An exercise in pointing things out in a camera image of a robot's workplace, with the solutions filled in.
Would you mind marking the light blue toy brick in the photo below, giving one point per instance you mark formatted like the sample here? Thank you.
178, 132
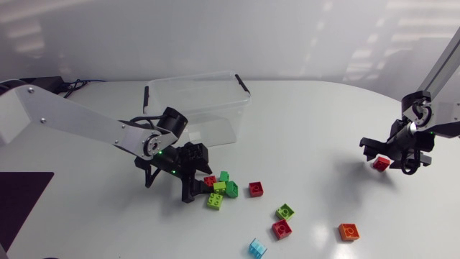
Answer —
257, 248

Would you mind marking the lime green toy brick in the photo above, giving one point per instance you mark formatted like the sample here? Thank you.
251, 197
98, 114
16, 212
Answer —
285, 212
215, 201
219, 187

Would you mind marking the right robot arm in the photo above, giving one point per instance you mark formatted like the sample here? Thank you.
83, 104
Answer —
440, 75

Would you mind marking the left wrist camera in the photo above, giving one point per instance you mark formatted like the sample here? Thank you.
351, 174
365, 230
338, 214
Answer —
196, 152

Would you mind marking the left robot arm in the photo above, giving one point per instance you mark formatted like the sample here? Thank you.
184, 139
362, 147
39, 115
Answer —
72, 120

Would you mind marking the clear plastic container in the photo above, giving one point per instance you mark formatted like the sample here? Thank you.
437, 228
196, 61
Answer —
201, 104

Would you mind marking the black power brick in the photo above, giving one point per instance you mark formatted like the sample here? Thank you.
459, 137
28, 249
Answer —
43, 84

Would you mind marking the dark mat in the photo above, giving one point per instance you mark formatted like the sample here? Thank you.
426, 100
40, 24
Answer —
19, 201

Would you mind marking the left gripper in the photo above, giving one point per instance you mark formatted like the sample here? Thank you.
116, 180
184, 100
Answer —
167, 162

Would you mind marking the orange toy brick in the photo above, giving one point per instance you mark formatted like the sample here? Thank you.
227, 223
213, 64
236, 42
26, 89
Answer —
348, 232

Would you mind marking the red toy brick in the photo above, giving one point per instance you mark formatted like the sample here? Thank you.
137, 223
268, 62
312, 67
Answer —
281, 229
381, 164
256, 188
210, 180

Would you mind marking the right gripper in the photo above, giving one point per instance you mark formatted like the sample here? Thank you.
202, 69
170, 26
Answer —
408, 142

